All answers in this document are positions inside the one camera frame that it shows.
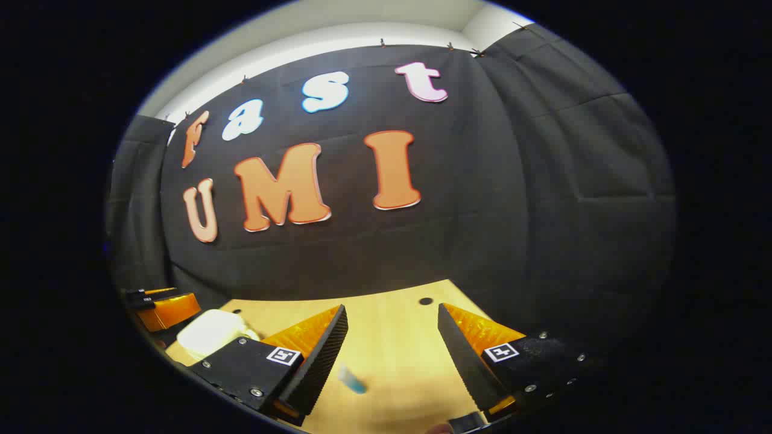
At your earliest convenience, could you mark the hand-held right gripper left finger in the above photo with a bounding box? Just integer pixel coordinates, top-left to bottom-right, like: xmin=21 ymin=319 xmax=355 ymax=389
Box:
xmin=192 ymin=304 xmax=349 ymax=427

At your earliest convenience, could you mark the blue cosmetic bottle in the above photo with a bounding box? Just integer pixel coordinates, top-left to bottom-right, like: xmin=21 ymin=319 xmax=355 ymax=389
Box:
xmin=338 ymin=366 xmax=369 ymax=395

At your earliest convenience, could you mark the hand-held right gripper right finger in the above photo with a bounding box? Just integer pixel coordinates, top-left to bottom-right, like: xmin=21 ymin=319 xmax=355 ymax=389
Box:
xmin=438 ymin=303 xmax=595 ymax=418

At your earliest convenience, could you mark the pale yellow suitcase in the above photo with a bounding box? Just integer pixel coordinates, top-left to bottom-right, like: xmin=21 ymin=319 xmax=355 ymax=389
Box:
xmin=177 ymin=309 xmax=261 ymax=362

